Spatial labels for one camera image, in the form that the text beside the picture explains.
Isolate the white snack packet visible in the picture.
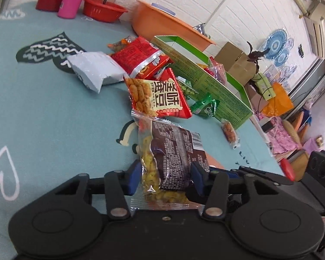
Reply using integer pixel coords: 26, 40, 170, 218
68, 51, 129, 93

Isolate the red fried snack packet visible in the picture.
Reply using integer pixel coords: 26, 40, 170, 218
124, 68, 192, 120

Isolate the light green small box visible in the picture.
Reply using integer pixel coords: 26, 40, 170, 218
250, 73, 277, 99

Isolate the group of blue patterned plates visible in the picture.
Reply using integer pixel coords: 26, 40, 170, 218
260, 29, 298, 84

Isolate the clear red fruit snack packet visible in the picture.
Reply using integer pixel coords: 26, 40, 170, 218
207, 57, 226, 84

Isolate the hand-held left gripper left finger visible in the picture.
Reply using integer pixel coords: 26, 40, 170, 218
54, 159, 143, 220

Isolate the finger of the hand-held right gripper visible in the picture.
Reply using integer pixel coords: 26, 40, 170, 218
209, 166, 294, 187

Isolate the pink floral cloth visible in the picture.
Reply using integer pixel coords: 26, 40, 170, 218
256, 111, 304, 158

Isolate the blue round lid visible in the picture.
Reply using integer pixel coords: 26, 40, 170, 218
151, 3, 176, 16

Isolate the brown label waffle snack packet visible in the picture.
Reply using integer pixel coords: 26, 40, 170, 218
130, 110, 210, 213

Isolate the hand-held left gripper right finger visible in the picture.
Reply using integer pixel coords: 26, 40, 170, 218
185, 162, 281, 221

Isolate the red plastic object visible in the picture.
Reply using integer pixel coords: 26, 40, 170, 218
280, 158, 296, 180

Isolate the small brown cardboard box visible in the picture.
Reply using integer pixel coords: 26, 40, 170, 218
245, 84, 268, 111

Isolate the large brown cardboard box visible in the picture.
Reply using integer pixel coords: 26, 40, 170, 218
214, 42, 258, 86

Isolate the white air conditioner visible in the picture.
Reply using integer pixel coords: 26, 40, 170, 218
303, 0, 325, 59

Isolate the green cardboard box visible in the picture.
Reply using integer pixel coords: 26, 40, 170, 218
151, 35, 254, 129

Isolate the red striped snack packet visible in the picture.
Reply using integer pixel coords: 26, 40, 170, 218
111, 36, 174, 80

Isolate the orange bag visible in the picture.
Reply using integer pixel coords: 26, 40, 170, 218
261, 83, 294, 117

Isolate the green pea snack packet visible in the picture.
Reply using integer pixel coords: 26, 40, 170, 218
176, 77, 199, 98

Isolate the teal printed tablecloth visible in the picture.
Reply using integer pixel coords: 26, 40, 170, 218
0, 1, 285, 260

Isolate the orange plastic basin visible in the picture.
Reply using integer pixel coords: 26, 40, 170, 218
132, 0, 216, 52

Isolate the dark red leafy plant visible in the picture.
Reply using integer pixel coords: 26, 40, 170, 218
246, 41, 267, 73

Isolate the red plastic basin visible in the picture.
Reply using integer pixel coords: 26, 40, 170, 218
83, 0, 128, 23

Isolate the wicker chair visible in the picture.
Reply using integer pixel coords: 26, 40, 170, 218
282, 110, 313, 147

